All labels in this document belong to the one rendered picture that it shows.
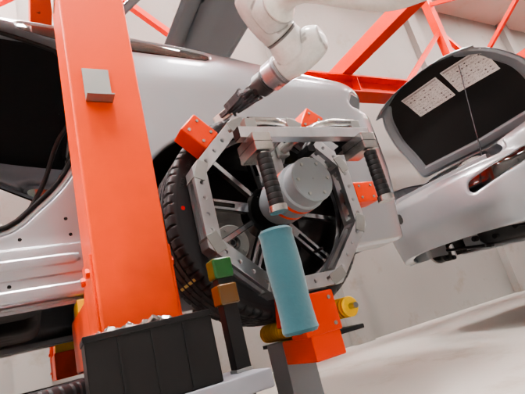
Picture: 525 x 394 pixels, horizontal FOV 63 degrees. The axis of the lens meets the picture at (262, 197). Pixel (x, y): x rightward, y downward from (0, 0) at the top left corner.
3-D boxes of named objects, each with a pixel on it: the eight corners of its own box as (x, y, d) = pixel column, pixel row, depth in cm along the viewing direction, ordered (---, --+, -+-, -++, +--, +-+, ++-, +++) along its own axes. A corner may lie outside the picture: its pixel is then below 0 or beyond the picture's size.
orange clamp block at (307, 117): (305, 148, 146) (311, 128, 150) (317, 136, 139) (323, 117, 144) (288, 137, 144) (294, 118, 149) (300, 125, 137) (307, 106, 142)
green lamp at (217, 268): (227, 280, 85) (223, 260, 86) (235, 275, 81) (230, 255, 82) (208, 283, 83) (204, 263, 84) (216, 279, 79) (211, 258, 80)
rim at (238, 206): (323, 225, 168) (226, 141, 162) (361, 204, 149) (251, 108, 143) (262, 334, 139) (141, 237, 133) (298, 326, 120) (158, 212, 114)
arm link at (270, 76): (295, 83, 130) (281, 94, 133) (282, 58, 131) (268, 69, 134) (281, 79, 122) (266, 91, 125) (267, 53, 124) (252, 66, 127)
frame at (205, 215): (369, 277, 136) (322, 127, 151) (383, 274, 130) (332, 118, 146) (212, 313, 108) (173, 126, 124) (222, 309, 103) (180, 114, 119)
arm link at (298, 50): (294, 73, 133) (266, 41, 128) (335, 41, 125) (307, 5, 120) (291, 88, 125) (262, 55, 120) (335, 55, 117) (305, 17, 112)
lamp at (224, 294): (233, 305, 83) (228, 284, 84) (241, 301, 80) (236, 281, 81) (214, 309, 81) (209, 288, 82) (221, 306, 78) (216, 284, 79)
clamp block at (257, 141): (258, 166, 108) (253, 147, 110) (275, 149, 101) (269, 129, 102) (241, 166, 106) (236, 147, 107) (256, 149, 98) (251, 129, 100)
